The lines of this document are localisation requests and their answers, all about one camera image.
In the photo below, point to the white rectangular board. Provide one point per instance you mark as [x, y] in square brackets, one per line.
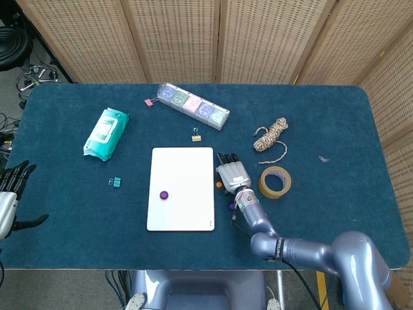
[180, 181]

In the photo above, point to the woven folding screen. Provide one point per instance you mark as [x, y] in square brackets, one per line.
[174, 38]

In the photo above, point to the black stool with chrome base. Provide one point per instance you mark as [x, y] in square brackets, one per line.
[11, 48]

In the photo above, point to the brown cardboard box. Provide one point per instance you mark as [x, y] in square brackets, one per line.
[398, 289]

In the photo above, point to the white table leg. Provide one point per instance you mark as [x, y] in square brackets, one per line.
[280, 284]

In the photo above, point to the brown packing tape roll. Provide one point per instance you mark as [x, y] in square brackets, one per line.
[263, 190]

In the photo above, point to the metal paper clip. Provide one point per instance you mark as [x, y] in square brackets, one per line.
[323, 159]

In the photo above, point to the yellow binder clip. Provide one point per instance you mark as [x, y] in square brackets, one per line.
[196, 138]

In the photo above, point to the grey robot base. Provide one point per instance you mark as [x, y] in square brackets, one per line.
[200, 290]

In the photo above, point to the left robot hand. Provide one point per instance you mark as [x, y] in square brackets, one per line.
[6, 206]

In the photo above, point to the clear box of sticky notes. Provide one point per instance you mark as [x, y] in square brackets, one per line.
[193, 105]

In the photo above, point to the teal wet wipes pack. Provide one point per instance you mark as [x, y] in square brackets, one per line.
[104, 132]

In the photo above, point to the teal binder clip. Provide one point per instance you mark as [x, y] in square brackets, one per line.
[116, 181]

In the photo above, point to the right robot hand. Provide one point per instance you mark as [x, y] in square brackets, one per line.
[234, 176]

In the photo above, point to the pink binder clip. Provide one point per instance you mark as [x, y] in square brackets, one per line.
[148, 102]

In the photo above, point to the blue felt table mat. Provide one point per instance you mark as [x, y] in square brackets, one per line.
[64, 210]

